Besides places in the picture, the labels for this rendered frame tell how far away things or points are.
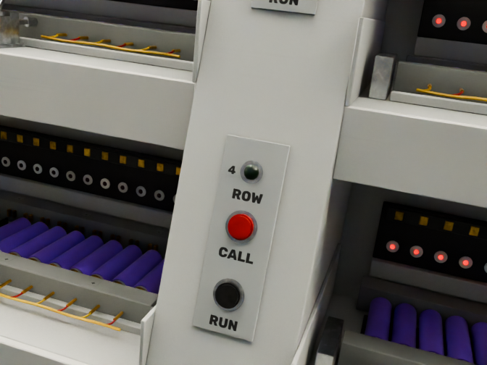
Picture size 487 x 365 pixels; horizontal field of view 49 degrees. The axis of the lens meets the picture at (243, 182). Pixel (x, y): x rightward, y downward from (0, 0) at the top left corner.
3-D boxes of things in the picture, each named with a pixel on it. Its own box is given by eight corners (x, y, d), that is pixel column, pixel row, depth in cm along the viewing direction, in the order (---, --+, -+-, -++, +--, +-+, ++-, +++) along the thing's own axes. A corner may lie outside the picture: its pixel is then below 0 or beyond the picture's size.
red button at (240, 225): (249, 242, 32) (254, 216, 32) (225, 237, 33) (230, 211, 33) (254, 241, 33) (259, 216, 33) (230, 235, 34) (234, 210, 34)
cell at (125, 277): (161, 269, 50) (127, 302, 44) (144, 264, 50) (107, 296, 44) (163, 251, 49) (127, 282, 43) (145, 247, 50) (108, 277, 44)
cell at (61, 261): (103, 254, 52) (62, 284, 46) (88, 250, 52) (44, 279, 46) (104, 237, 51) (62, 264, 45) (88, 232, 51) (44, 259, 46)
